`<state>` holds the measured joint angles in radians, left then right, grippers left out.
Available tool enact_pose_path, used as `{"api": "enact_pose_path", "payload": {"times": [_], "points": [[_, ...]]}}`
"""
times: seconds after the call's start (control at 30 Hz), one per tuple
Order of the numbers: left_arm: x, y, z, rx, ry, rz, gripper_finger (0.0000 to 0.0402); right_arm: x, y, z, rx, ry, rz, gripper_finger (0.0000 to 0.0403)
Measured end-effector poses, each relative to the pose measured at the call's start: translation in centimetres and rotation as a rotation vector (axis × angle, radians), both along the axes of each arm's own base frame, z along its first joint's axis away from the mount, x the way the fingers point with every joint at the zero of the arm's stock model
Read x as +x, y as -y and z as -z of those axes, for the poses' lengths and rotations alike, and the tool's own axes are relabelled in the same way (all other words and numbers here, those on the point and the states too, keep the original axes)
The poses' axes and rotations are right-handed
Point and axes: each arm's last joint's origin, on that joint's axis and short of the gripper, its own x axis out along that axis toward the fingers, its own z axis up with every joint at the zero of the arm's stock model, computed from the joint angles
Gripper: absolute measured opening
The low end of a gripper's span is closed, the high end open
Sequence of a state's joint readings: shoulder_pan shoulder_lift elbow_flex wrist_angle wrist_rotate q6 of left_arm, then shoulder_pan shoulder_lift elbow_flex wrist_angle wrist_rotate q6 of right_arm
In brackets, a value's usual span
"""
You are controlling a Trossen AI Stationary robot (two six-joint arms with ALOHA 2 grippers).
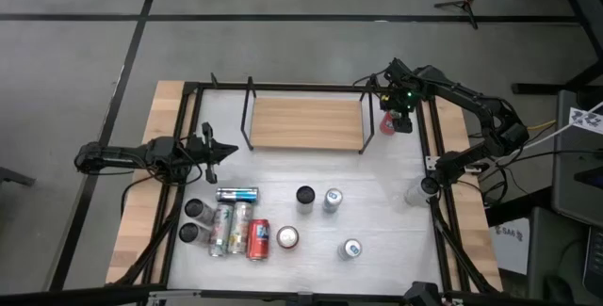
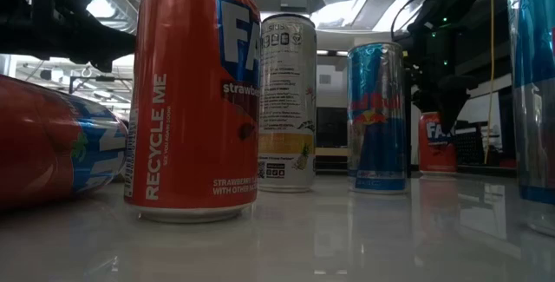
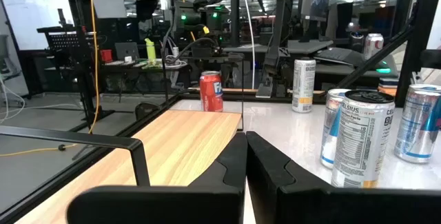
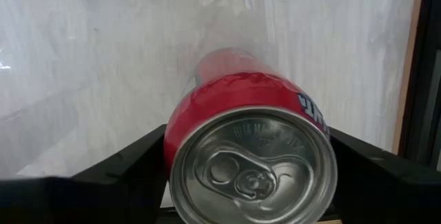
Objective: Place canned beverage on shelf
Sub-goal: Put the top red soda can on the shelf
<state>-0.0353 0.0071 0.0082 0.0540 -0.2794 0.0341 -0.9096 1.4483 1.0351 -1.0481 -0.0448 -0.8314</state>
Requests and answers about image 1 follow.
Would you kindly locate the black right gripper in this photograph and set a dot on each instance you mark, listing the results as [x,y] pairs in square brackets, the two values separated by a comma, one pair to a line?
[402,103]

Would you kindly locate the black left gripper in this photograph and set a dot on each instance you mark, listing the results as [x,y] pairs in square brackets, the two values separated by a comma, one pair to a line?
[200,148]

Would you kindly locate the red Fanta can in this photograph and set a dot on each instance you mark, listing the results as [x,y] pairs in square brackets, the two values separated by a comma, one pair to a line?
[287,237]
[258,239]
[387,125]

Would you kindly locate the blue silver Red Bull can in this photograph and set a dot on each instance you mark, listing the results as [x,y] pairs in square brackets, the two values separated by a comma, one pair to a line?
[349,249]
[332,199]
[237,195]

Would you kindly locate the white Celsius can orange print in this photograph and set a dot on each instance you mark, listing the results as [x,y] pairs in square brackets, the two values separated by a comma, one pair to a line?
[239,227]
[305,198]

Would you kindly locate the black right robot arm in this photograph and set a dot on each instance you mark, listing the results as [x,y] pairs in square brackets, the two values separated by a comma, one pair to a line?
[471,99]

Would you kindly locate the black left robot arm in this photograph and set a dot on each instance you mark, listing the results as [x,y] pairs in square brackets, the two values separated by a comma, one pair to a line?
[118,153]

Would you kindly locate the gray equipment case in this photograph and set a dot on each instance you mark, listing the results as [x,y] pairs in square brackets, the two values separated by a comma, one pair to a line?
[572,179]

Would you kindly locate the white printed tag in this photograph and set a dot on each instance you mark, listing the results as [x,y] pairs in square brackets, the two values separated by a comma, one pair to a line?
[586,120]

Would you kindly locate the gray chair leg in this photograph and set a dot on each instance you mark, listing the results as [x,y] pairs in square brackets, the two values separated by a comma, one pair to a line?
[14,176]

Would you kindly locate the white metal bracket plate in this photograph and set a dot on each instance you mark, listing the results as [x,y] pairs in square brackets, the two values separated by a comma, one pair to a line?
[431,163]

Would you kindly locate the wooden shelf black metal frame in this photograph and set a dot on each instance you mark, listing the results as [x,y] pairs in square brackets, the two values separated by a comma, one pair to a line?
[306,122]

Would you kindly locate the black metal table frame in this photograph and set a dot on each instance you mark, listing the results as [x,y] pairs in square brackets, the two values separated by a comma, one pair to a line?
[306,87]

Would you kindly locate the black desk frame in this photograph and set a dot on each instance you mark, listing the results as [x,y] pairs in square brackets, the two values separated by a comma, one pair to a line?
[580,14]

